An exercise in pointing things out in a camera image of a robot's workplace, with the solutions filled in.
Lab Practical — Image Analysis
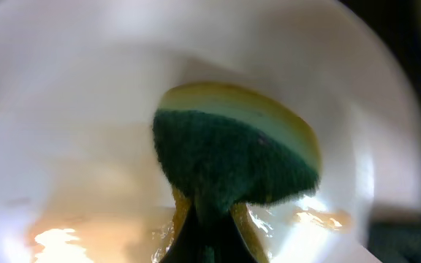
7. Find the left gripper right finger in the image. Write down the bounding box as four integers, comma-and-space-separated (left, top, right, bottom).
213, 203, 269, 263

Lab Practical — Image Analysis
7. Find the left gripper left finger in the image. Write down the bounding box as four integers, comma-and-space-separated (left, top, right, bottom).
160, 189, 202, 263

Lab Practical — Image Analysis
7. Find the green yellow sponge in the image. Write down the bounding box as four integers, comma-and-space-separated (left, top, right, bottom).
152, 82, 323, 263

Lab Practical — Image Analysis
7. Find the white plate top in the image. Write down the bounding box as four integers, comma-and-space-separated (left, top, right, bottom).
0, 1, 421, 262

